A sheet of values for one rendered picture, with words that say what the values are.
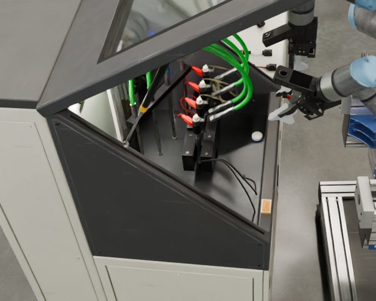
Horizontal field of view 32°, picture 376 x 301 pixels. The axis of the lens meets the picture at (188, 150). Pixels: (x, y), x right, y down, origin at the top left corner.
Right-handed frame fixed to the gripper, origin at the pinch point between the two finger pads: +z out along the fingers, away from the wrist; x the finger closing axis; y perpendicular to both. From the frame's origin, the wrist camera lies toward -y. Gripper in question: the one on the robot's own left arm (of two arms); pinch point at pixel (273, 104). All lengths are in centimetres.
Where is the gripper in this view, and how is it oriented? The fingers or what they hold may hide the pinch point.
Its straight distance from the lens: 182.7
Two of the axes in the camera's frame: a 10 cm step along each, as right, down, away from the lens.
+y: 7.8, 4.9, 3.8
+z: -5.4, 2.1, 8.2
